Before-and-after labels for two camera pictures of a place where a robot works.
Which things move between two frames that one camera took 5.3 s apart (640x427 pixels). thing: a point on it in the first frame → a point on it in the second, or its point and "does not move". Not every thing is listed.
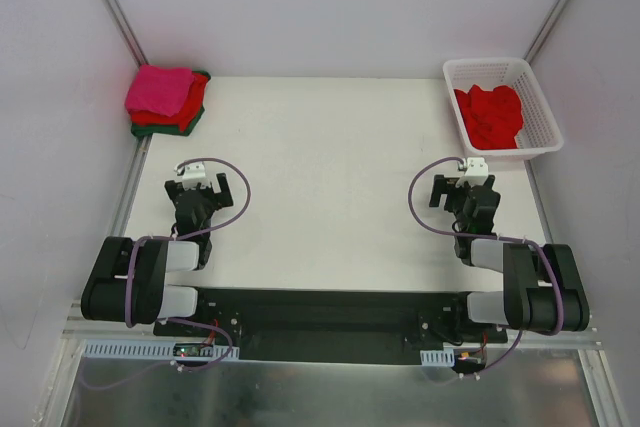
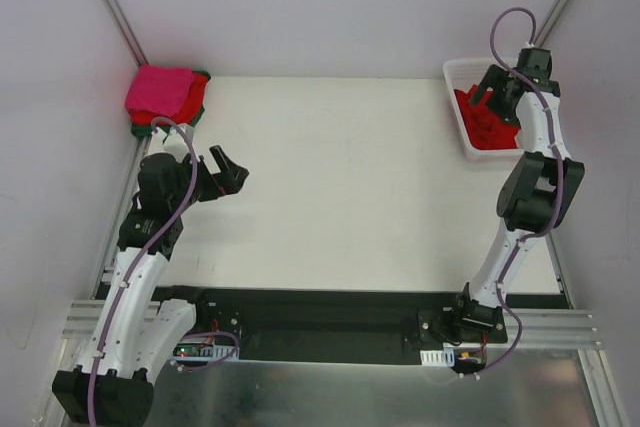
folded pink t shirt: (159, 89) does not move
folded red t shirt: (189, 110) does not move
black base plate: (332, 324) does not move
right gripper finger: (439, 188) → (488, 80)
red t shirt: (492, 118) does not move
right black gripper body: (441, 192) → (507, 92)
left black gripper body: (220, 192) → (211, 183)
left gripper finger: (225, 195) → (232, 177)
